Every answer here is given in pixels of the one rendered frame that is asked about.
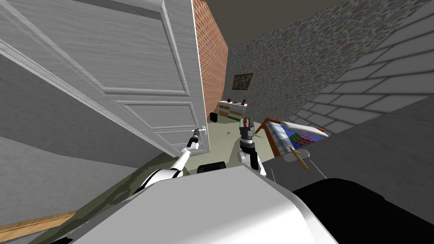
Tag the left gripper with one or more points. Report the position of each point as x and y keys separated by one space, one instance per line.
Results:
x=195 y=138

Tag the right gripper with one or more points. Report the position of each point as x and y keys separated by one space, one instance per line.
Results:
x=247 y=132

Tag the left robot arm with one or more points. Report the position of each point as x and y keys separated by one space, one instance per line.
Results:
x=179 y=163

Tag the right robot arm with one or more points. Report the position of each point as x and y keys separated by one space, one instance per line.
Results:
x=356 y=210

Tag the white dresser with drawers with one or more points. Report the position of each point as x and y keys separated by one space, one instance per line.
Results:
x=232 y=109

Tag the black bin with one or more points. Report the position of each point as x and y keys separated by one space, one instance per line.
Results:
x=214 y=117

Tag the wooden bed with colourful bedding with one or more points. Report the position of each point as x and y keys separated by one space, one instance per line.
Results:
x=288 y=137

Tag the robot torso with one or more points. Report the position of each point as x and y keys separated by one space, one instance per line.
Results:
x=217 y=210

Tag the white panelled door leaf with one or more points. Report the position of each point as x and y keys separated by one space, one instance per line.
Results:
x=112 y=67

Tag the dark framed wall picture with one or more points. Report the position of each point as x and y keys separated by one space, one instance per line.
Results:
x=242 y=81

